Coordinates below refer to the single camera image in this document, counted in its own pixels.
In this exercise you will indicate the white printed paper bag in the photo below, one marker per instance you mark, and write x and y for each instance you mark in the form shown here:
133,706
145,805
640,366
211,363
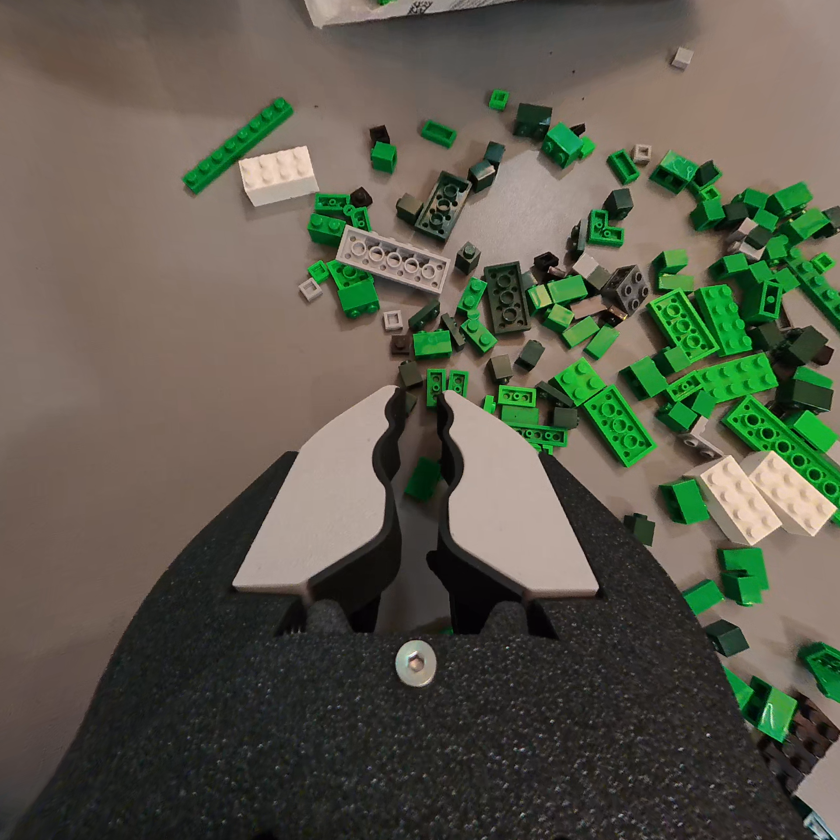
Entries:
459,10

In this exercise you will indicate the black brick assembly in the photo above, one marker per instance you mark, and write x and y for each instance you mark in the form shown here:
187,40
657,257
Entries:
810,741

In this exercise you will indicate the white toy brick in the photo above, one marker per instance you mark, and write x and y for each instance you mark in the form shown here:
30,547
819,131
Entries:
279,176
735,502
794,492

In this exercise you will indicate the small smooth green brick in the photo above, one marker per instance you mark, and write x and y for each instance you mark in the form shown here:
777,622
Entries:
422,479

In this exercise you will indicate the grey long plate brick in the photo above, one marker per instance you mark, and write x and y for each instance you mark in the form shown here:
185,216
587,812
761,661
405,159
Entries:
394,259

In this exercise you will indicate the long green plate brick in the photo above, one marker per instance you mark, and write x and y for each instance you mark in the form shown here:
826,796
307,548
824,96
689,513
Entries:
236,145

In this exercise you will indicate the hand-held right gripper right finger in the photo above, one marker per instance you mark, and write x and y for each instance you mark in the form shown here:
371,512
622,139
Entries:
512,518

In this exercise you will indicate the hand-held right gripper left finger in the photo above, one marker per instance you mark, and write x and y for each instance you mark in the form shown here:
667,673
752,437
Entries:
321,518

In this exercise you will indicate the grey desk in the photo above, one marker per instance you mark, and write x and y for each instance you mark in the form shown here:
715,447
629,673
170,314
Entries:
131,394

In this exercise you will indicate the pile of green toy bricks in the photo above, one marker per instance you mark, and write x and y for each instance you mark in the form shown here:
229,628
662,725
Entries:
682,321

